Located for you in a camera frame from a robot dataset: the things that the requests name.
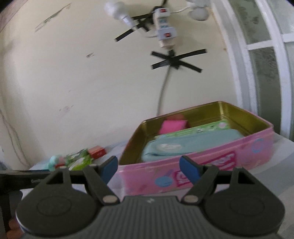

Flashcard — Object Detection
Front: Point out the teal plush toy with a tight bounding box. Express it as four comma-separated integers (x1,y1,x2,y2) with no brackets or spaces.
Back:
47,155,66,171

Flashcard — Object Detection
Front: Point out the green tube package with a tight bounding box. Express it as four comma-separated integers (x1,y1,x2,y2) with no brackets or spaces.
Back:
64,149,93,171

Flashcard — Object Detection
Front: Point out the small red box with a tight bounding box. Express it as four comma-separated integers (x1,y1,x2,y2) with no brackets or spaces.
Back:
87,146,107,159

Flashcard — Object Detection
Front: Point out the teal zip pouch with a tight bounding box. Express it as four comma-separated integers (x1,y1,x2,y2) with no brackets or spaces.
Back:
141,129,243,162

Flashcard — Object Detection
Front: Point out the green rectangular carton box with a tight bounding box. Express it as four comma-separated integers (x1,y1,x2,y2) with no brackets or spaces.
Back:
154,119,231,139

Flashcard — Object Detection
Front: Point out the person's left hand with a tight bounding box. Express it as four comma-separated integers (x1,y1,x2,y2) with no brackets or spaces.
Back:
6,218,23,239

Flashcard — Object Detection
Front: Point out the pink macaron biscuit tin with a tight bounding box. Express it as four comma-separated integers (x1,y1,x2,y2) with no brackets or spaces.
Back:
118,101,274,196

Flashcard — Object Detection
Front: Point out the pink folded cloth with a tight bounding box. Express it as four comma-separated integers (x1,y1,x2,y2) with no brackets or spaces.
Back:
158,119,187,134

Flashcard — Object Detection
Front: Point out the black tape cross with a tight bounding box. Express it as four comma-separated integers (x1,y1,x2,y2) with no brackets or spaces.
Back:
151,49,207,73

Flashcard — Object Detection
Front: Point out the white framed window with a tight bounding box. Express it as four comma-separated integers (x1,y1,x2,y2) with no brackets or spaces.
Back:
212,1,293,139

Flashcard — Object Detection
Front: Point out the white power strip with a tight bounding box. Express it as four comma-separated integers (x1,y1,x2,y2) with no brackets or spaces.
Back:
153,8,177,50

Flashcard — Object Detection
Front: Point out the small white fan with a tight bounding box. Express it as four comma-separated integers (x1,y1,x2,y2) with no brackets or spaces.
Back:
186,0,211,21

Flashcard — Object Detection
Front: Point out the grey power cable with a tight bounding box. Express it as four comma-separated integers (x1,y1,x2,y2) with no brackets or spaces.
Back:
156,65,172,117

